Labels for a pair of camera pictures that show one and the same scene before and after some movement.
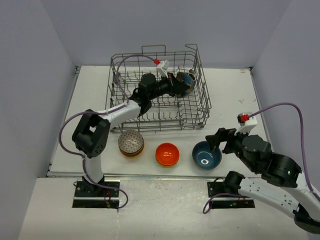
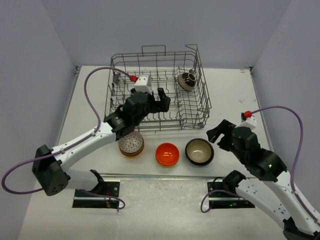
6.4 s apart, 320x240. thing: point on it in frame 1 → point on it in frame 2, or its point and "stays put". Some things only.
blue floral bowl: (185, 78) → (199, 152)
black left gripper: (176, 88) → (163, 105)
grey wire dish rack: (168, 112) stays put
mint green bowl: (133, 153) stays put
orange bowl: (167, 154) stays put
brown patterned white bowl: (130, 141) stays put
